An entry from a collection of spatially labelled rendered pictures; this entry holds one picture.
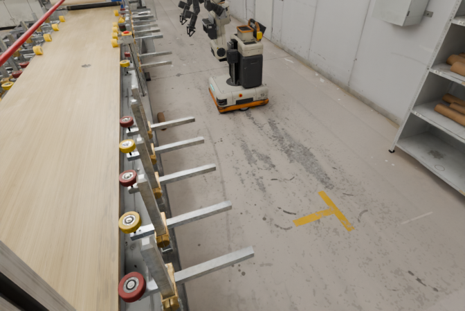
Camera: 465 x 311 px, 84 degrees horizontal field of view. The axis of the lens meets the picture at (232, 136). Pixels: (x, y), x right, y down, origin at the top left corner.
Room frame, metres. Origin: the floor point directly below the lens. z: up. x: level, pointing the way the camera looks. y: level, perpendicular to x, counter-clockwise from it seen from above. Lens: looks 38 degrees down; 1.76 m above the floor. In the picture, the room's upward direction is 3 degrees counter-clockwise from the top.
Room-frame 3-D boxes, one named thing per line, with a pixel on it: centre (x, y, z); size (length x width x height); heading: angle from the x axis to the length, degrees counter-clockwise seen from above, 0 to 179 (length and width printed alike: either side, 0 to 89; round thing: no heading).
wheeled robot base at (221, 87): (3.07, -0.09, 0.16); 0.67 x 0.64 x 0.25; 105
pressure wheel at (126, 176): (0.84, 0.49, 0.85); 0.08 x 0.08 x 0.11
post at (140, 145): (0.83, 0.38, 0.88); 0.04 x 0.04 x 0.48; 18
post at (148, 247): (0.35, 0.23, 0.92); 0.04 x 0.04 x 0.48; 18
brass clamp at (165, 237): (0.61, 0.31, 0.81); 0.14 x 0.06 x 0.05; 18
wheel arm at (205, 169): (0.90, 0.30, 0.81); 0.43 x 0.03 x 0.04; 108
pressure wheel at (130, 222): (0.60, 0.42, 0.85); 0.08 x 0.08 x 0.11
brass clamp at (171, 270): (0.38, 0.24, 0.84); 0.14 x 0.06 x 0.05; 18
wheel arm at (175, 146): (1.14, 0.38, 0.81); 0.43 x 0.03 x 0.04; 108
